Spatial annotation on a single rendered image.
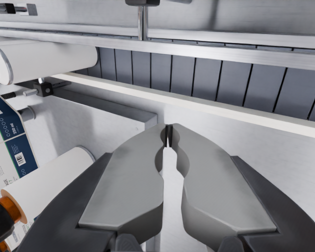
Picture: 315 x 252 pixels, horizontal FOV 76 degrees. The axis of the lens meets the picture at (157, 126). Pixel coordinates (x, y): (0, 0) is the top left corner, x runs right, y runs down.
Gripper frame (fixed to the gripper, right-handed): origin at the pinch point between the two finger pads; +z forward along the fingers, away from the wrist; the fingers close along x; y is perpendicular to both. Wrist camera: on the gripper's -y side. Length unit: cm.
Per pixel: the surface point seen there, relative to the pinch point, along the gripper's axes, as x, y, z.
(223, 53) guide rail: 5.4, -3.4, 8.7
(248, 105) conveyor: 11.8, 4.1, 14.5
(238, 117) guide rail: 9.6, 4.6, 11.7
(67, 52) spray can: -15.6, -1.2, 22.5
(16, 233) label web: -46, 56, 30
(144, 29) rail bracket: -2.5, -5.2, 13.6
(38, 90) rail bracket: -28.4, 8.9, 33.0
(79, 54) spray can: -14.4, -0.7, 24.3
